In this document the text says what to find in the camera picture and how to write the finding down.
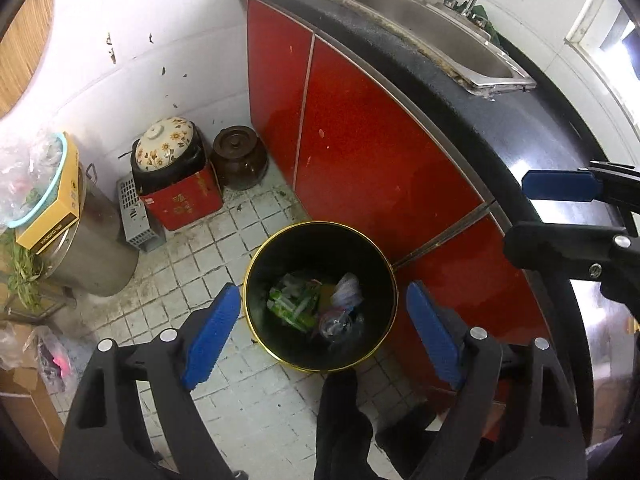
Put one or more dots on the brown cardboard box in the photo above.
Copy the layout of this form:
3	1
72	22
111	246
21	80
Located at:
30	410

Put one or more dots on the clear plastic bag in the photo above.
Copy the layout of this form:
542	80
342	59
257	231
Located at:
20	175

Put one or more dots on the floral ceramic pot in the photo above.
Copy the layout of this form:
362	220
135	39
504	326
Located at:
165	147

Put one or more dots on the black gold rim trash bin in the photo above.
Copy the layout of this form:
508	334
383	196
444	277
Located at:
320	250

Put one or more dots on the green drink carton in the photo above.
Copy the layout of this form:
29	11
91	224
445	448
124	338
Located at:
292	305

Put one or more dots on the red kitchen cabinet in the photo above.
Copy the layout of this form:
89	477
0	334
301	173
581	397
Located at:
360	135

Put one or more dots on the green leafy vegetable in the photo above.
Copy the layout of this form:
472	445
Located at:
22	270

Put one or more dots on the blue white plastic wrapper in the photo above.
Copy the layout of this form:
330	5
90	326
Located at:
346	290

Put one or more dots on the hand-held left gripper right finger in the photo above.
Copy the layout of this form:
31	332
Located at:
435	335

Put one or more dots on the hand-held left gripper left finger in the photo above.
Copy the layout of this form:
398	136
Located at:
212	335

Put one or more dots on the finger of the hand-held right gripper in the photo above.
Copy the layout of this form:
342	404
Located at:
550	247
560	185

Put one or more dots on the red box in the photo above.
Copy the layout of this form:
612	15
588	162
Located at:
185	205

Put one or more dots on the dark green cloth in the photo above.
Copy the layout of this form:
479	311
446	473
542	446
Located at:
487	25

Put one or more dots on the round bamboo tray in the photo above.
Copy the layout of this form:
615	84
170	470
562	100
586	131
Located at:
25	45

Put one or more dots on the yellow cardboard box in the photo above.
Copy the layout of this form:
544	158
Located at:
62	205

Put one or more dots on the grey plastic basket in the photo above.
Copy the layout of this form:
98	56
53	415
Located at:
135	220

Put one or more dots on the stainless steel sink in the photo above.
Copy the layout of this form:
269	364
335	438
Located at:
425	15

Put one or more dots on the crushed clear plastic cup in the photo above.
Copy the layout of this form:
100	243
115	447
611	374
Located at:
340	327

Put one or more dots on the teal plastic basin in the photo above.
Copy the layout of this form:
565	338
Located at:
50	190

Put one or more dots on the large steel pot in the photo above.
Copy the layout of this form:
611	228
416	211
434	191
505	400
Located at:
95	250

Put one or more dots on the brown glazed jar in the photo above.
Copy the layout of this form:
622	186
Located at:
239	160

